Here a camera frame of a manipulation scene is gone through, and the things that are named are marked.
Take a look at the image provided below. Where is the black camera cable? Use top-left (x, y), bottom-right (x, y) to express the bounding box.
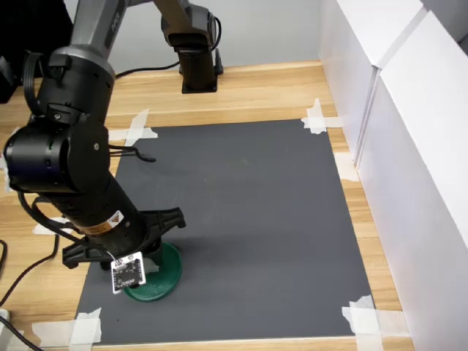
top-left (0, 193), bottom-right (91, 308)

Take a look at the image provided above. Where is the white tape piece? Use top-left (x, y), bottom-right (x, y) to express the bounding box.
top-left (32, 217), bottom-right (80, 235)
top-left (334, 152), bottom-right (361, 183)
top-left (31, 306), bottom-right (103, 348)
top-left (107, 108), bottom-right (159, 147)
top-left (341, 294), bottom-right (412, 351)
top-left (0, 126), bottom-right (21, 194)
top-left (301, 97), bottom-right (350, 135)

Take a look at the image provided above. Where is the white camera circuit board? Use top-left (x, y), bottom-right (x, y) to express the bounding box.
top-left (110, 251), bottom-right (148, 295)

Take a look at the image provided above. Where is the round green lid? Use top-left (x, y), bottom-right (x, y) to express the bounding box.
top-left (123, 242), bottom-right (183, 303)

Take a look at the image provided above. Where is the white partition panel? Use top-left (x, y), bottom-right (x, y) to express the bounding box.
top-left (317, 0), bottom-right (429, 167)
top-left (356, 10), bottom-right (468, 351)

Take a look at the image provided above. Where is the black panel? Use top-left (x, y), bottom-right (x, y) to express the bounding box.
top-left (0, 0), bottom-right (76, 105)

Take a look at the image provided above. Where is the black arm base cable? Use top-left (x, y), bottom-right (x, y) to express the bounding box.
top-left (115, 61), bottom-right (183, 78)

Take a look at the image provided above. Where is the dark grey mat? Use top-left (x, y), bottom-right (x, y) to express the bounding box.
top-left (75, 118), bottom-right (374, 344)

